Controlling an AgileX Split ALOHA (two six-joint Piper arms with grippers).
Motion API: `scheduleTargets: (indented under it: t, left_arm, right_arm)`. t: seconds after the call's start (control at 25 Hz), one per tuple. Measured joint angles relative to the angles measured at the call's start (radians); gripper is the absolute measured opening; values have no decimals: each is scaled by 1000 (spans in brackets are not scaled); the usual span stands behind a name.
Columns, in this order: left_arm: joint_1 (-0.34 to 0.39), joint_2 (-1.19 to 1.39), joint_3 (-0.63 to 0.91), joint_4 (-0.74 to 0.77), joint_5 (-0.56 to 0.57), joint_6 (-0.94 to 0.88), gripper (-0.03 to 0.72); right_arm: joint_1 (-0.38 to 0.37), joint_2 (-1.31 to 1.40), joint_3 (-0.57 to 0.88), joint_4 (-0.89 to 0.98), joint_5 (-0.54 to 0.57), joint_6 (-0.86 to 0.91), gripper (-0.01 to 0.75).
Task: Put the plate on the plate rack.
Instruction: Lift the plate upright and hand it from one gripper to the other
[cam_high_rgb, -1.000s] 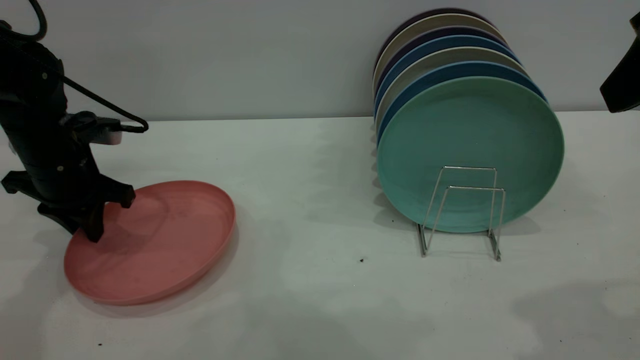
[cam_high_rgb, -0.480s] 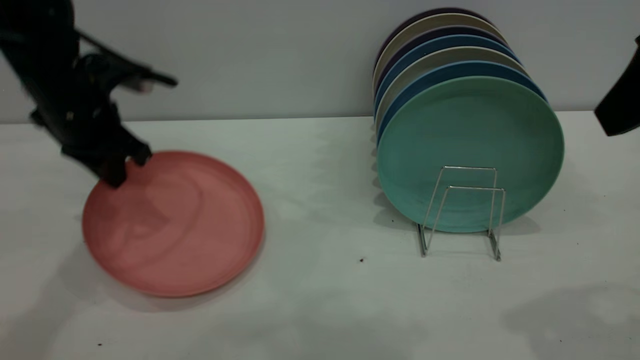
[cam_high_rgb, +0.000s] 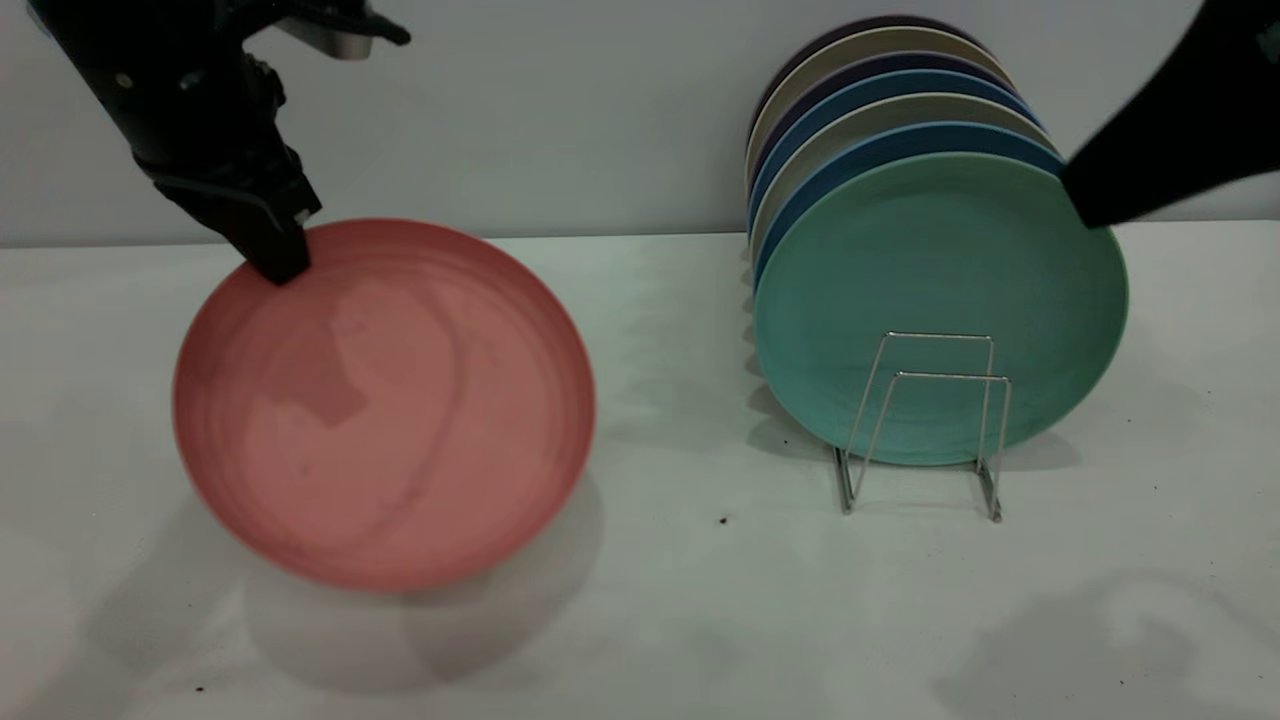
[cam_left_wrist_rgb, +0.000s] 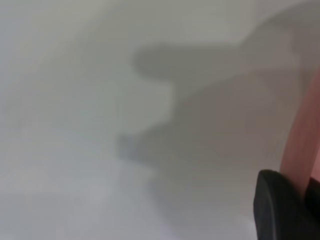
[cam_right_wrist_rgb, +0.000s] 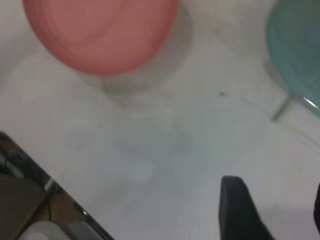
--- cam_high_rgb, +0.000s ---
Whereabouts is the beige round plastic plate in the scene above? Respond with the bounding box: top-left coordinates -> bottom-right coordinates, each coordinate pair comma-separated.
745,28 -> 1001,186
750,94 -> 1059,266

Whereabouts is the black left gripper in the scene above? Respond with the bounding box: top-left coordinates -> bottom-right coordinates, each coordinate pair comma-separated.
75,45 -> 323,287

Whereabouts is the pink round plastic plate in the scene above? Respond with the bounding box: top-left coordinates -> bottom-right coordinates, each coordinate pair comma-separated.
172,218 -> 598,593

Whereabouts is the royal blue plastic plate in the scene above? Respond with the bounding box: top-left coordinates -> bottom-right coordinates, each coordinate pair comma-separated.
755,122 -> 1067,291

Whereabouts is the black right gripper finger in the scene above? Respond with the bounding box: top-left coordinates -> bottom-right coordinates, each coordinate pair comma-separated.
1060,0 -> 1280,230

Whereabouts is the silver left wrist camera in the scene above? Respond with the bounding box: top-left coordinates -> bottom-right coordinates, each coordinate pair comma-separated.
270,0 -> 413,61

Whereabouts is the dark purple plastic plate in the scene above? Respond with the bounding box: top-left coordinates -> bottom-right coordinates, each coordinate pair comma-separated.
748,52 -> 1017,191
748,15 -> 991,141

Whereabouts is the green round plastic plate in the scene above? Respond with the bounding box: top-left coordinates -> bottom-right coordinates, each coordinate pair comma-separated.
753,152 -> 1130,468

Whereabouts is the teal blue plastic plate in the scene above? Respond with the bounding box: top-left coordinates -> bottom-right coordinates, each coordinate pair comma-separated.
748,70 -> 1041,236

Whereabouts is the silver wire plate rack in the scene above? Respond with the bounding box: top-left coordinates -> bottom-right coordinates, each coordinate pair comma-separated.
833,332 -> 1012,524

